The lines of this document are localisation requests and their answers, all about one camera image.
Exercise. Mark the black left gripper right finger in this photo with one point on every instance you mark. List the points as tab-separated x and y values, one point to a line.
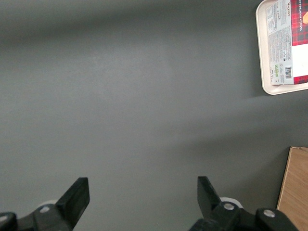
216	211

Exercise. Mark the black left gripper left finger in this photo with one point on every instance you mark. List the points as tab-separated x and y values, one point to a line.
67	209

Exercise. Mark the beige rectangular tray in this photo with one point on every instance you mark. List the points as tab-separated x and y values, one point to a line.
261	48

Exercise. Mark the wooden drawer cabinet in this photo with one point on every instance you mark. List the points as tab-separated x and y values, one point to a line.
296	180

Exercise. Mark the red tartan shortbread box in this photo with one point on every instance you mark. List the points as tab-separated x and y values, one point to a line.
279	48

